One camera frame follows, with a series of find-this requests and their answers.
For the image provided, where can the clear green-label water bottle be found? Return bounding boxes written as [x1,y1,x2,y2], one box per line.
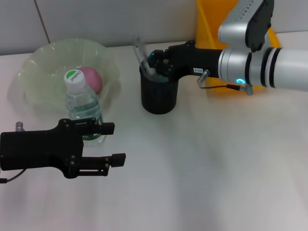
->
[64,69,106,148]

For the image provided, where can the black mesh pen cup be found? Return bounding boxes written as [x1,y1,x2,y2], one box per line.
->
[139,63,179,115]

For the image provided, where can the pink peach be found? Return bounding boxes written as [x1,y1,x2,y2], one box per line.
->
[78,66,103,95]

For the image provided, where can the clear plastic ruler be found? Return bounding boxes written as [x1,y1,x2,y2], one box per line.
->
[132,44,147,73]

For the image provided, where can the yellow plastic bin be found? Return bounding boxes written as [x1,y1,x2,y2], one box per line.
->
[195,0,281,92]

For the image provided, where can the pale green glass fruit plate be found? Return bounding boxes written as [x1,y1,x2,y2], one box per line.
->
[17,38,121,114]

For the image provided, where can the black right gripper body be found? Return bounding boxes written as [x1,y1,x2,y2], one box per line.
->
[165,40,222,81]

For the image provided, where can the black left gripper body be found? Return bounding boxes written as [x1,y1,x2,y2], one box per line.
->
[0,117,85,179]

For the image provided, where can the blue scissors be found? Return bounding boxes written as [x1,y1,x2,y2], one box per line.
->
[147,53,170,83]

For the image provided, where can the right gripper cable with plug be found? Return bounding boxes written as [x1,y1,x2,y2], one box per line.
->
[196,69,255,96]

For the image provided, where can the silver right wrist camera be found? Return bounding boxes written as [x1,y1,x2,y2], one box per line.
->
[218,0,275,53]

